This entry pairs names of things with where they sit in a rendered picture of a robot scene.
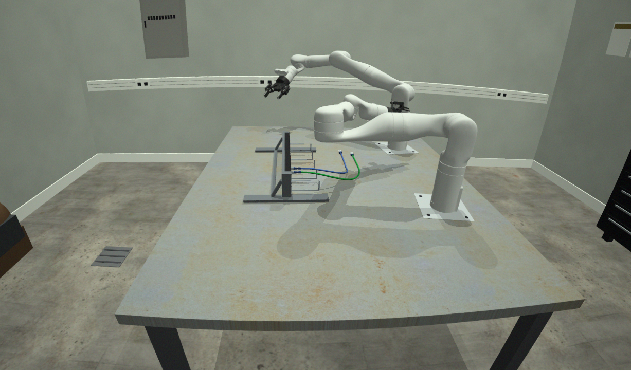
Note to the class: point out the black network patch panel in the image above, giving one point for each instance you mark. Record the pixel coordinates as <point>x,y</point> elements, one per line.
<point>286,181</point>

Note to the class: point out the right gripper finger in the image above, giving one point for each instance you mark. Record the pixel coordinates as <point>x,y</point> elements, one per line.
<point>269,86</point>
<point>287,88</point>

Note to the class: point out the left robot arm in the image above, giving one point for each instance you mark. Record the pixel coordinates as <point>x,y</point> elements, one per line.
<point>460,130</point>

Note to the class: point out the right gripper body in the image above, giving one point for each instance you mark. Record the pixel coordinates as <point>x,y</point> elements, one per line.
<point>283,81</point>

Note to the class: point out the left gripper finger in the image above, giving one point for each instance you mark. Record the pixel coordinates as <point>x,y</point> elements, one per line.
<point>399,109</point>

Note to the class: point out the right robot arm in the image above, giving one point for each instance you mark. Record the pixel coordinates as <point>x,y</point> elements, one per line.
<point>401,92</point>

